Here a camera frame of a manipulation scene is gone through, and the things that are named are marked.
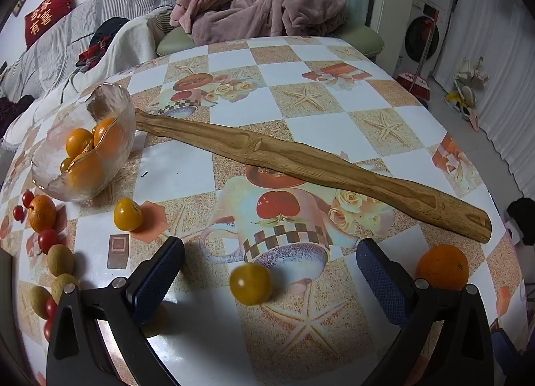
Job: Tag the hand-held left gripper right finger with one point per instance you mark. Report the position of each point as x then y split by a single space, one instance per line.
382 281

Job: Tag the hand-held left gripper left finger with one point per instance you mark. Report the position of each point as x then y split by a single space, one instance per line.
154 281

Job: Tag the yellow cherry tomato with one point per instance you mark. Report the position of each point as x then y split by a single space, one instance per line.
250 284
127 214

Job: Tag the clear glass bowl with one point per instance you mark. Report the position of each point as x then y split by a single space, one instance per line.
54 147

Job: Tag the orange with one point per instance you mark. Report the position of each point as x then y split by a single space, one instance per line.
108 131
41 213
79 141
443 267
87 170

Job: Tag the blue object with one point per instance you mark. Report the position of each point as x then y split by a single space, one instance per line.
508 354

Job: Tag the long wooden stick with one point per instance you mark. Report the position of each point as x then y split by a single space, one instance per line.
292 158

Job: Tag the black cloth item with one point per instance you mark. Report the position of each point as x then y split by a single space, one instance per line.
522 218

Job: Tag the checkered printed tablecloth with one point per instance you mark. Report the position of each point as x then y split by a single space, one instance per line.
317 126

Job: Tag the red broom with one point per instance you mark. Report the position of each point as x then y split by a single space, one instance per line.
413 83

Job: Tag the white and yellow floor clutter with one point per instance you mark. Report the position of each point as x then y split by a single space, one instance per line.
466 91

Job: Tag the dark maroon cloth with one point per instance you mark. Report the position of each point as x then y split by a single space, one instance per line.
14 110

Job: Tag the white sofa throw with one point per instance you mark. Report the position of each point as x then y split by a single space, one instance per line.
133 43

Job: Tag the black and red clothes pile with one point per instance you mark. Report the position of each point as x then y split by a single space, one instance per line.
102 41

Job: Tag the white washing machine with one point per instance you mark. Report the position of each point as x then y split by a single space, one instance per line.
424 39

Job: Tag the white curtain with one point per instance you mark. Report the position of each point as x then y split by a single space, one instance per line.
497 55

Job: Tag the grey striped sofa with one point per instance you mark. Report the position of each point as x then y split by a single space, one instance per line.
62 41

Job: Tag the red lettered cushion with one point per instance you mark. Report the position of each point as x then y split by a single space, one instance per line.
48 14

